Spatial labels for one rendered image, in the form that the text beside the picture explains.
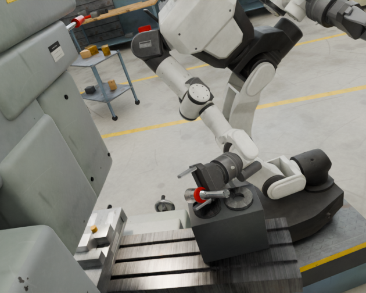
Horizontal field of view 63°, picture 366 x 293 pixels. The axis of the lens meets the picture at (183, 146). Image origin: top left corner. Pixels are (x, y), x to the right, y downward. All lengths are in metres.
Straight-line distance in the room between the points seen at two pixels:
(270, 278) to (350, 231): 0.88
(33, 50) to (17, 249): 0.40
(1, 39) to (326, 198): 1.53
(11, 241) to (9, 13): 0.39
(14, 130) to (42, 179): 0.10
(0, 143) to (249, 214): 0.66
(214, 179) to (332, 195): 0.93
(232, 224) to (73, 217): 0.47
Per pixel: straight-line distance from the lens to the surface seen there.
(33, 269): 0.41
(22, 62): 0.64
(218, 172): 0.93
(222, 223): 0.93
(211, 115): 1.05
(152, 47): 1.13
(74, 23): 0.91
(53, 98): 0.73
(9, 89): 0.60
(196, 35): 1.08
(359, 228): 1.83
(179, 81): 1.09
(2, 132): 0.57
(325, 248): 1.73
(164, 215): 1.53
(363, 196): 2.56
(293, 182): 1.59
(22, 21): 0.67
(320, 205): 1.69
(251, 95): 1.24
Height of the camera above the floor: 1.81
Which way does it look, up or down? 33 degrees down
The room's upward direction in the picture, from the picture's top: 17 degrees counter-clockwise
